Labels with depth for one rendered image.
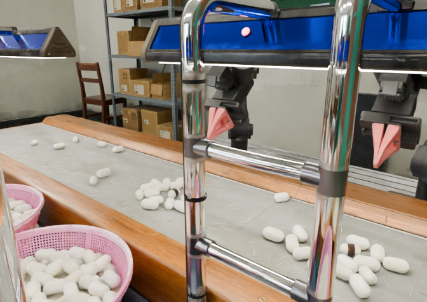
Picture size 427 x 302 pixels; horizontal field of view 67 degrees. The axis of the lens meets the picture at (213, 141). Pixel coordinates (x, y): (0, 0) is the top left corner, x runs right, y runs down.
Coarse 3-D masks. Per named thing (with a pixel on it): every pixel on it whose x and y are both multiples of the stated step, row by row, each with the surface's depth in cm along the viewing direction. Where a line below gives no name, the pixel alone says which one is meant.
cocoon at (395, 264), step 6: (384, 258) 49; (390, 258) 48; (396, 258) 48; (384, 264) 48; (390, 264) 48; (396, 264) 47; (402, 264) 47; (408, 264) 47; (390, 270) 48; (396, 270) 47; (402, 270) 47; (408, 270) 47
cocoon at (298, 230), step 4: (292, 228) 57; (296, 228) 56; (300, 228) 56; (292, 232) 57; (296, 232) 55; (300, 232) 55; (304, 232) 55; (296, 236) 55; (300, 236) 55; (304, 236) 54; (300, 240) 55; (304, 240) 55
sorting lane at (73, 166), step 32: (32, 128) 134; (32, 160) 96; (64, 160) 96; (96, 160) 96; (128, 160) 96; (160, 160) 96; (96, 192) 75; (128, 192) 75; (160, 192) 75; (224, 192) 75; (256, 192) 75; (160, 224) 61; (224, 224) 61; (256, 224) 61; (288, 224) 61; (352, 224) 61; (256, 256) 52; (288, 256) 52; (352, 256) 52; (416, 256) 52; (352, 288) 45; (384, 288) 45; (416, 288) 45
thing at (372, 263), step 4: (356, 256) 49; (360, 256) 48; (364, 256) 48; (368, 256) 48; (356, 260) 48; (360, 260) 48; (364, 260) 48; (368, 260) 48; (372, 260) 48; (376, 260) 48; (360, 264) 48; (364, 264) 48; (368, 264) 47; (372, 264) 47; (376, 264) 47; (380, 264) 48; (372, 268) 47; (376, 268) 47
